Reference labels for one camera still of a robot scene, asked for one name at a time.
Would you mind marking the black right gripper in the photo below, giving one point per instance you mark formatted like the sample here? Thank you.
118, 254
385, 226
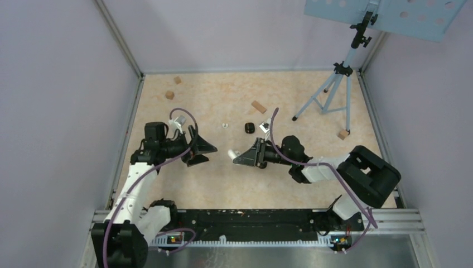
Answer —
254, 156

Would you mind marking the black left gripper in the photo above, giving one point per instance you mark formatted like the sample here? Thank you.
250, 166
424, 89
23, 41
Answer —
201, 147

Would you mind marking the white oval charging case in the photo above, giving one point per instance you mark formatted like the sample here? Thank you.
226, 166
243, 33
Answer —
233, 154

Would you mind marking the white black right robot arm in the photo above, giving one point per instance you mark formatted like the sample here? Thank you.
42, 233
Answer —
368, 180

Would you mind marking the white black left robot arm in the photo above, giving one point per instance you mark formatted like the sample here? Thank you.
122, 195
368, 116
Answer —
123, 238

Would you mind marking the black case with gold band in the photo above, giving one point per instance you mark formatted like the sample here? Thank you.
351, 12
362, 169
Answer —
249, 127

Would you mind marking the long wooden block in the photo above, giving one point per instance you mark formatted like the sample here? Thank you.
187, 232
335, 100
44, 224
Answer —
259, 107

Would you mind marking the wooden cube left side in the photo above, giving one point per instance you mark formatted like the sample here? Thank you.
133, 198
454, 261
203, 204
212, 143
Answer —
170, 95

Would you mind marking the wooden block under tripod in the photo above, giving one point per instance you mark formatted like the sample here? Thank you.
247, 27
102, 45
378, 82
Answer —
343, 134

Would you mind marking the light blue tripod stand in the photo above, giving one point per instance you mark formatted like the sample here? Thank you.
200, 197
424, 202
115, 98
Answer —
326, 92

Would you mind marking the light blue perforated panel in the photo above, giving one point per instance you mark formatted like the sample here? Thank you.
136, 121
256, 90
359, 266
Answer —
421, 19

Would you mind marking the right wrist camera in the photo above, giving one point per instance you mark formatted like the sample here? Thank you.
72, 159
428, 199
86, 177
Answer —
265, 127

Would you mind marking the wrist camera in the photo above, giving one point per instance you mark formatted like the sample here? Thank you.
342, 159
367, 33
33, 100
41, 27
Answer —
177, 124
265, 127

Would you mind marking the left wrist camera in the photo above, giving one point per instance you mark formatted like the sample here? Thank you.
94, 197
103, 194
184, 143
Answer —
177, 124

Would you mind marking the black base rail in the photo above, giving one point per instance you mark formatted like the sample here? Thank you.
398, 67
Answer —
261, 224

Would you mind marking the white slotted cable duct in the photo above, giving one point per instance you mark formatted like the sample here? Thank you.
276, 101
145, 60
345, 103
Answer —
165, 241

